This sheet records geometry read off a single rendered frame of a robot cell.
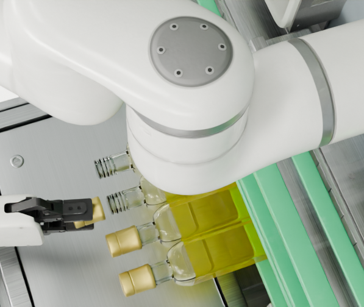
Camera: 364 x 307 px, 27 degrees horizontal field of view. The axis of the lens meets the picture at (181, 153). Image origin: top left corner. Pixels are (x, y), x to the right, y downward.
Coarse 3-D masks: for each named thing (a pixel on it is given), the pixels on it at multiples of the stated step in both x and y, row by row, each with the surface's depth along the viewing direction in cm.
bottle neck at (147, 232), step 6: (150, 222) 108; (138, 228) 107; (144, 228) 107; (150, 228) 107; (144, 234) 106; (150, 234) 107; (156, 234) 107; (144, 240) 106; (150, 240) 107; (156, 240) 107
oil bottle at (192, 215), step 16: (208, 192) 108; (224, 192) 108; (160, 208) 107; (176, 208) 107; (192, 208) 107; (208, 208) 107; (224, 208) 107; (240, 208) 107; (160, 224) 106; (176, 224) 106; (192, 224) 106; (208, 224) 106; (224, 224) 107; (160, 240) 107; (176, 240) 106
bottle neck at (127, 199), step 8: (120, 192) 109; (128, 192) 109; (136, 192) 109; (112, 200) 108; (120, 200) 108; (128, 200) 109; (136, 200) 109; (112, 208) 108; (120, 208) 109; (128, 208) 109
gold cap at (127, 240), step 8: (120, 232) 106; (128, 232) 106; (136, 232) 106; (112, 240) 105; (120, 240) 106; (128, 240) 106; (136, 240) 106; (112, 248) 105; (120, 248) 106; (128, 248) 106; (136, 248) 106; (112, 256) 106
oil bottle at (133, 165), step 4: (128, 144) 111; (128, 148) 111; (128, 152) 111; (128, 156) 111; (132, 160) 110; (132, 164) 111; (132, 168) 112; (136, 168) 111; (136, 172) 112; (140, 172) 112; (140, 176) 113
